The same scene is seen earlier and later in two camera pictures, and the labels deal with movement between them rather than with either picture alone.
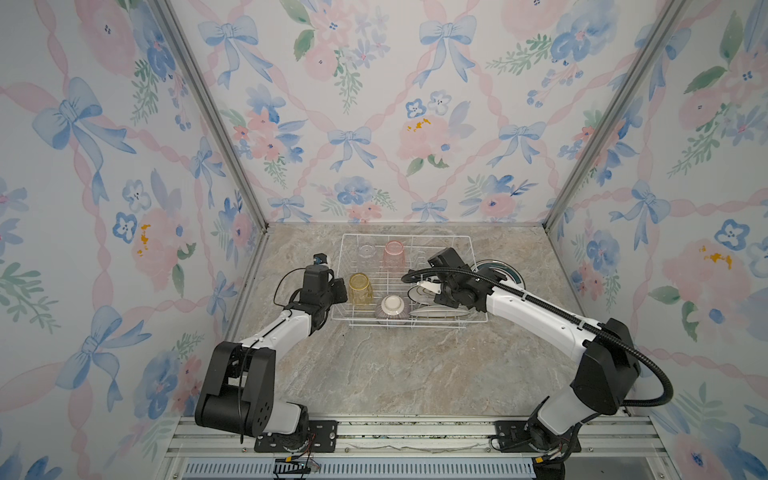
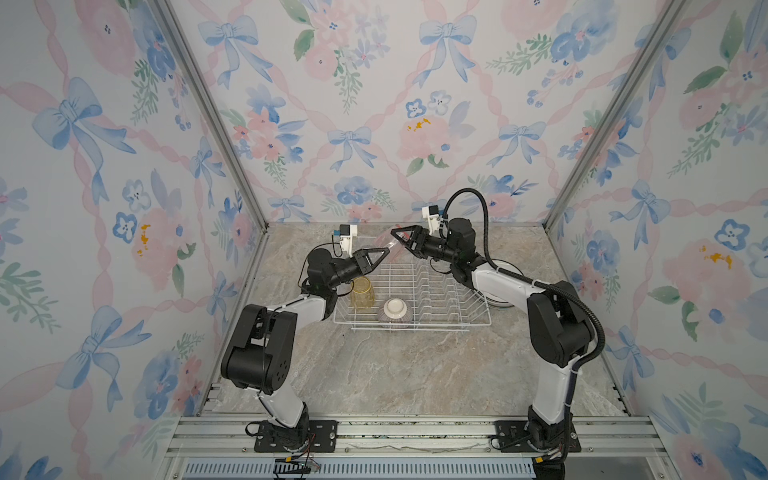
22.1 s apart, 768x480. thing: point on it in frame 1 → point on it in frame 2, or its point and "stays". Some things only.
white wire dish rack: [377, 297] stays
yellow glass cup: [360, 290] stays
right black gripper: [439, 300] → [417, 241]
